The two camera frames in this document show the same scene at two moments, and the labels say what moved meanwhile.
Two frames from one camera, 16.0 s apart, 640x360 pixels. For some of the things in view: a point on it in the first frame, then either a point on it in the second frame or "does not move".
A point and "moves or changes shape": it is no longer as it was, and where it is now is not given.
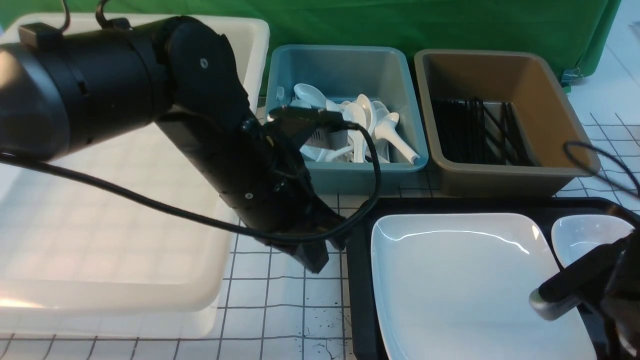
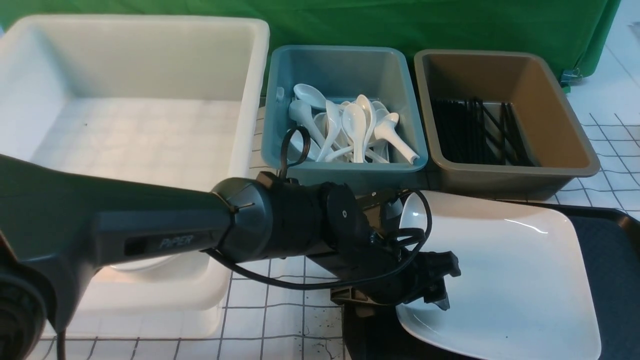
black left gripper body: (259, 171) -> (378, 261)
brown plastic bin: (494, 124) does not move
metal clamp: (571, 77) does not move
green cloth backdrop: (571, 34) does not move
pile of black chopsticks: (468, 132) does not move
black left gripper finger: (313, 256) -> (351, 294)
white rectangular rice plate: (457, 286) moves or changes shape
